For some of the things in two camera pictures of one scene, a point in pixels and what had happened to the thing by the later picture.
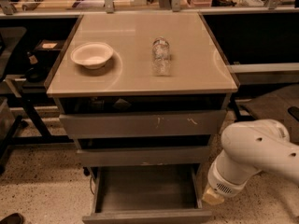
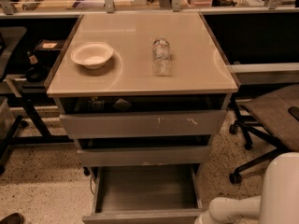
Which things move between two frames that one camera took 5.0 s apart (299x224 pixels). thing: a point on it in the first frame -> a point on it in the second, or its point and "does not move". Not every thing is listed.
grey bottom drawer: x=147 y=194 does not move
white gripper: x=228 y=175 -> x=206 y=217
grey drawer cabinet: x=143 y=94 does not move
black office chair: x=280 y=105 does not move
